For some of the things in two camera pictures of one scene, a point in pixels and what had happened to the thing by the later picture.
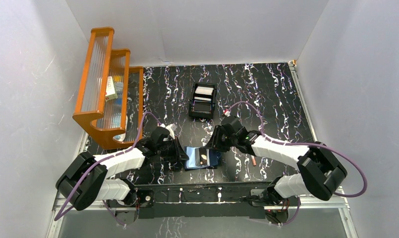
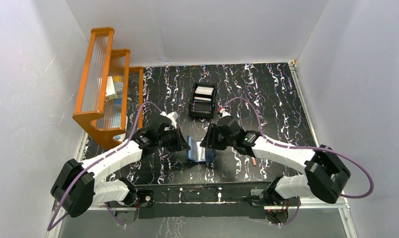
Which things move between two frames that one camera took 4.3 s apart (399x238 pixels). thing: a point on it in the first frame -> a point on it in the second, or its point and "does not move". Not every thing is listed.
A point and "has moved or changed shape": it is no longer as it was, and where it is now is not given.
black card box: (201, 104) does not move
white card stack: (204, 90) does not move
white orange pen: (254, 160) does not move
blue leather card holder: (193, 162) has moved or changed shape
